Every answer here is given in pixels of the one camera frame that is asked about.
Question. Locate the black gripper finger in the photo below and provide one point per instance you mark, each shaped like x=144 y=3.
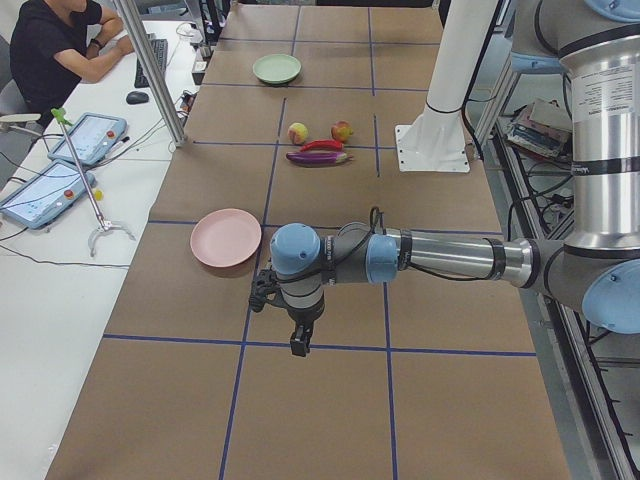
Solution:
x=298 y=346

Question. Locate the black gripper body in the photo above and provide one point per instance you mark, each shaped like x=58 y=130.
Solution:
x=303 y=318

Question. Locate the purple eggplant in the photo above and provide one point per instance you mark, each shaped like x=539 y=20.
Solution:
x=318 y=158

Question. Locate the red chili pepper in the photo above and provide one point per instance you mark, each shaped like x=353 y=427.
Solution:
x=322 y=145

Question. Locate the red-yellow apple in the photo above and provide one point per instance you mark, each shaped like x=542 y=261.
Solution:
x=342 y=131

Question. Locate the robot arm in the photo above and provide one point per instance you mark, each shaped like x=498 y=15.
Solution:
x=594 y=271

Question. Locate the pink plate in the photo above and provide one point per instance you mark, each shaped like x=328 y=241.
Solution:
x=225 y=238

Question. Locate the green plate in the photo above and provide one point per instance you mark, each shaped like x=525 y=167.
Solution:
x=277 y=69

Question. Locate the black computer mouse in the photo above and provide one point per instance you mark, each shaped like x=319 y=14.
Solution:
x=136 y=98

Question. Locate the upper teach pendant tablet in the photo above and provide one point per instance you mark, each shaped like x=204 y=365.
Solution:
x=94 y=135

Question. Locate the teach pendant tablet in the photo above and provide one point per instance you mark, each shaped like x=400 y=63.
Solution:
x=94 y=135
x=43 y=198

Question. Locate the lower teach pendant tablet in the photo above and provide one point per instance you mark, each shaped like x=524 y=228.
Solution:
x=43 y=198

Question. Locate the stack of books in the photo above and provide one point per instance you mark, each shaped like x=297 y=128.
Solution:
x=541 y=127

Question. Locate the reacher grabber tool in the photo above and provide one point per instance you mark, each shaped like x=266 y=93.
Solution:
x=105 y=227

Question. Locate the seated person black shirt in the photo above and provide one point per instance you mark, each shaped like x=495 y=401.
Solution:
x=55 y=45

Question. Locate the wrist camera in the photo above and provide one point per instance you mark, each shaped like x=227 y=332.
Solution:
x=265 y=289

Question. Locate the white camera stand column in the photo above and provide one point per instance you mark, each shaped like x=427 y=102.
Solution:
x=435 y=141

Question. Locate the aluminium frame post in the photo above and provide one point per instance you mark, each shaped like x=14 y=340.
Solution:
x=138 y=36

